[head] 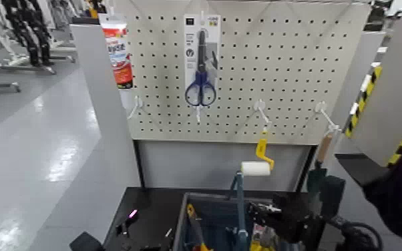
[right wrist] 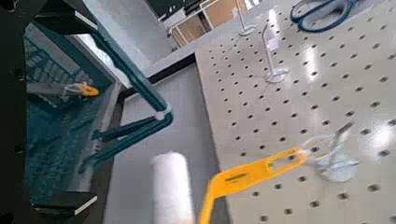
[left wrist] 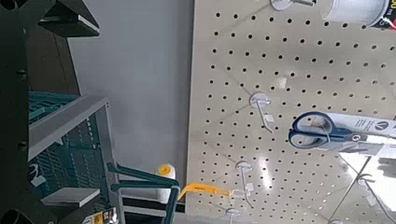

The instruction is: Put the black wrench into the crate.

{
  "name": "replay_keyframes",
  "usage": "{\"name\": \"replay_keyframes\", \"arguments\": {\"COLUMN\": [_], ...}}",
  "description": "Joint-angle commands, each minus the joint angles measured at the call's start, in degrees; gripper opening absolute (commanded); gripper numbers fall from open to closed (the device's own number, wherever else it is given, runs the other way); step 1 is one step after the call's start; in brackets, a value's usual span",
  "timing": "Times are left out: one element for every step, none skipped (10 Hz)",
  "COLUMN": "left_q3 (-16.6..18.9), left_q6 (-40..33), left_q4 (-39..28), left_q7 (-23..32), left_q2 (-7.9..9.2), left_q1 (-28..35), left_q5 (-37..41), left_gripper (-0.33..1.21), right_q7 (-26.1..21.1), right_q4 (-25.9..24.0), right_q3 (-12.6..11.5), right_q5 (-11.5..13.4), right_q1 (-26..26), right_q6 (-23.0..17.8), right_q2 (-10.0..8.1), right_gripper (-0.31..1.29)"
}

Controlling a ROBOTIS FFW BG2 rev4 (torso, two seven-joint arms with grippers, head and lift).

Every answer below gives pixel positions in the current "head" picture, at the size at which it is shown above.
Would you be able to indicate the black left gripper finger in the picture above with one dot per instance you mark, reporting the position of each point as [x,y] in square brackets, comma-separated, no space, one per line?
[162,241]
[127,220]

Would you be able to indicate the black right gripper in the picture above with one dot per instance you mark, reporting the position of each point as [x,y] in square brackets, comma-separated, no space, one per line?
[295,217]

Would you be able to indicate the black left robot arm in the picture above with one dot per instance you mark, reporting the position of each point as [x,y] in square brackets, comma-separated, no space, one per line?
[85,243]

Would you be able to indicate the teal crate with grey rim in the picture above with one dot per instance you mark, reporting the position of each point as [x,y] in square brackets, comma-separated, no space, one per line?
[218,213]

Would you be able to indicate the packaged pliers on yellow card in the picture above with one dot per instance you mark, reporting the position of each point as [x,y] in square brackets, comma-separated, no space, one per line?
[259,241]

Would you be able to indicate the grey partition panel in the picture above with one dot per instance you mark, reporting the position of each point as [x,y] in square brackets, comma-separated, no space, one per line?
[106,140]

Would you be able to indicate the grey stand back panel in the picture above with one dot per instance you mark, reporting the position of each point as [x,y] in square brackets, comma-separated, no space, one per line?
[194,164]

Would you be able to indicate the white pegboard hook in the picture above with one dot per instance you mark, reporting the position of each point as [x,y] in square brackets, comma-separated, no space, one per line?
[198,114]
[138,103]
[322,107]
[260,105]

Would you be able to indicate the beige pegboard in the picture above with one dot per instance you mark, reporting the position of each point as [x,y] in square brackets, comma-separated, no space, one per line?
[274,52]

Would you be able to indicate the red white sealant tube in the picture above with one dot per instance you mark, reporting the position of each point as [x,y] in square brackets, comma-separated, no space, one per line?
[118,52]

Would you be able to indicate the blue scissors in package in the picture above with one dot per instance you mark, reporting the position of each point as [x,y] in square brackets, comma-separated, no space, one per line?
[190,42]

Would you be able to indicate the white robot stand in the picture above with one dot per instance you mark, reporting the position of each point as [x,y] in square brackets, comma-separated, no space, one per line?
[8,61]

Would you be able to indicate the black humanoid robot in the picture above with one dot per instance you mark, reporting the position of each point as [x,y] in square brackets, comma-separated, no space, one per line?
[29,31]

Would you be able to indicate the black stand post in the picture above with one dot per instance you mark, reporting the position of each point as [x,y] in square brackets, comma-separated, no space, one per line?
[306,168]
[139,164]

